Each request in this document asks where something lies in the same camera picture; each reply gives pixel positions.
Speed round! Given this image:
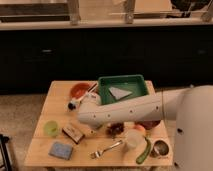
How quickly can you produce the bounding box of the yellow banana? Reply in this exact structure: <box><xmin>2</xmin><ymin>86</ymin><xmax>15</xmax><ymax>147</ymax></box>
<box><xmin>88</xmin><ymin>130</ymin><xmax>95</xmax><ymax>136</ymax></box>

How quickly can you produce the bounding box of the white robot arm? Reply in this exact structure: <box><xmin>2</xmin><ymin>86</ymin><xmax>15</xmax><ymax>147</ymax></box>
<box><xmin>77</xmin><ymin>85</ymin><xmax>213</xmax><ymax>171</ymax></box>

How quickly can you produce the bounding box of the green plastic tray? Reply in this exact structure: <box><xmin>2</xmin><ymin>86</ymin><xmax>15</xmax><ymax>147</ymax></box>
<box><xmin>98</xmin><ymin>74</ymin><xmax>149</xmax><ymax>105</ymax></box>

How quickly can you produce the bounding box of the orange bowl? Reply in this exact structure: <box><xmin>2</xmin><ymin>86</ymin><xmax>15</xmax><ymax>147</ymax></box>
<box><xmin>70</xmin><ymin>82</ymin><xmax>92</xmax><ymax>99</ymax></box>

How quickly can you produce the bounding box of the orange round fruit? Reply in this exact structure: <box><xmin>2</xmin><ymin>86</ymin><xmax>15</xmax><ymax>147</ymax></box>
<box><xmin>134</xmin><ymin>124</ymin><xmax>146</xmax><ymax>135</ymax></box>

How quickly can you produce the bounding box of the dark red bowl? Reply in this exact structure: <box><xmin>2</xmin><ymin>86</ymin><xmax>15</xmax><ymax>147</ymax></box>
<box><xmin>138</xmin><ymin>120</ymin><xmax>160</xmax><ymax>130</ymax></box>

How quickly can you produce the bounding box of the brown wooden block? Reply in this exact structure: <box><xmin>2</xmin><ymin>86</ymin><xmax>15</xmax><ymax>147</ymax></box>
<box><xmin>62</xmin><ymin>123</ymin><xmax>85</xmax><ymax>144</ymax></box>

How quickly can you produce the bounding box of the white mug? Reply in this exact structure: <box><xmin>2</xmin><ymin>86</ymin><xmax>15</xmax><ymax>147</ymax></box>
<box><xmin>125</xmin><ymin>129</ymin><xmax>143</xmax><ymax>149</ymax></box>

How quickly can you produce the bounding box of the silver fork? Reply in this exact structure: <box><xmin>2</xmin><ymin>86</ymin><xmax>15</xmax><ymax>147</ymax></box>
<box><xmin>90</xmin><ymin>140</ymin><xmax>123</xmax><ymax>159</ymax></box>

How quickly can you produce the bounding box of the green plastic cup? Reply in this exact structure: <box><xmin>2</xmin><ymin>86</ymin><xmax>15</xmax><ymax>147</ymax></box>
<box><xmin>44</xmin><ymin>121</ymin><xmax>58</xmax><ymax>137</ymax></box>

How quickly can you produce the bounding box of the wooden table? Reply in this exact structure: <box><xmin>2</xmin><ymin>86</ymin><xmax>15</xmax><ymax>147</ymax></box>
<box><xmin>24</xmin><ymin>81</ymin><xmax>173</xmax><ymax>171</ymax></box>

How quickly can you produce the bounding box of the blue sponge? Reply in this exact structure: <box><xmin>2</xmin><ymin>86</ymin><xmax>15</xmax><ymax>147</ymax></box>
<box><xmin>49</xmin><ymin>142</ymin><xmax>73</xmax><ymax>160</ymax></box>

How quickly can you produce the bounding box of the black cabinet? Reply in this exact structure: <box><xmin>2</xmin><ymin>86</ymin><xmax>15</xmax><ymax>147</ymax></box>
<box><xmin>0</xmin><ymin>26</ymin><xmax>213</xmax><ymax>94</ymax></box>

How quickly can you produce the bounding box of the green cucumber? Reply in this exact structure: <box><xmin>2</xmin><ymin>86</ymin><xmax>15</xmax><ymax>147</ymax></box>
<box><xmin>136</xmin><ymin>138</ymin><xmax>151</xmax><ymax>164</ymax></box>

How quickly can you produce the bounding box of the black stand at left edge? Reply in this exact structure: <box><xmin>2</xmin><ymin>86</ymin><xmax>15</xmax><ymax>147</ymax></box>
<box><xmin>0</xmin><ymin>134</ymin><xmax>13</xmax><ymax>171</ymax></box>

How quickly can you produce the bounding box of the white-handled dish brush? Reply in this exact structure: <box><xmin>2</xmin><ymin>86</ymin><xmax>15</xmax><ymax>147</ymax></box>
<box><xmin>68</xmin><ymin>83</ymin><xmax>100</xmax><ymax>110</ymax></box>

